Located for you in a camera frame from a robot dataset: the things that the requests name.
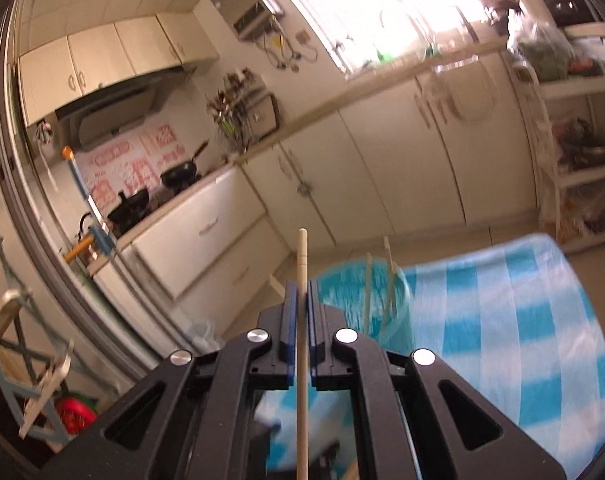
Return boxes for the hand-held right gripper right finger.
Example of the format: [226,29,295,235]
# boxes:
[306,280,568,480]

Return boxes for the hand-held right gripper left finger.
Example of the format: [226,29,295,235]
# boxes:
[40,280,299,480]

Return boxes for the turquoise plastic basket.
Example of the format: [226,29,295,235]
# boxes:
[315,257,413,356]

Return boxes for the pale wooden chopstick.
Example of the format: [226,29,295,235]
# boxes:
[296,229,309,480]

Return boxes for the bundle of wooden chopsticks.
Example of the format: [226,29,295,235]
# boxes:
[363,237,400,336]

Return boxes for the blue checkered tablecloth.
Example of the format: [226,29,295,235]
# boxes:
[255,234,605,480]

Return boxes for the white base cabinet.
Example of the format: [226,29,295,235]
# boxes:
[90,35,543,361]

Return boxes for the black wok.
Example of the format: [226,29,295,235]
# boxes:
[161,141,209,188]

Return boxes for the black cooking pot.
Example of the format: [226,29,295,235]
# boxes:
[107,187,150,233]

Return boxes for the red round container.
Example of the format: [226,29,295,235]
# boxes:
[55,395,98,436]

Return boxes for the range hood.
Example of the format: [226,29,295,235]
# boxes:
[55,57,198,153]

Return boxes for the white folding table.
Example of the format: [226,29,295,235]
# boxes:
[0,220,83,446]

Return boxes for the crumpled plastic bags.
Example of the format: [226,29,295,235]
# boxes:
[552,185,605,241]

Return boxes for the pot with glass lid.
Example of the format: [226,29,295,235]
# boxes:
[557,120,605,171]

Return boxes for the grey gas water heater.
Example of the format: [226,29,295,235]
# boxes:
[210,0,286,41]

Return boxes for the white framed window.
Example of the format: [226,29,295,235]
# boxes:
[262,0,488,78]

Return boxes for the white storage cart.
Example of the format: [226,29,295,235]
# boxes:
[507,22,605,253]

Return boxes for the plastic bag of vegetables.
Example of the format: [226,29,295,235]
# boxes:
[507,7,575,83]

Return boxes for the red wall stickers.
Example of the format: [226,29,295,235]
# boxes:
[77,127,186,206]

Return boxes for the wall rack with utensils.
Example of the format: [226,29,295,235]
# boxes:
[207,72,263,156]

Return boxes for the white wall cabinet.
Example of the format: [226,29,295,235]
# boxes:
[18,12,220,128]

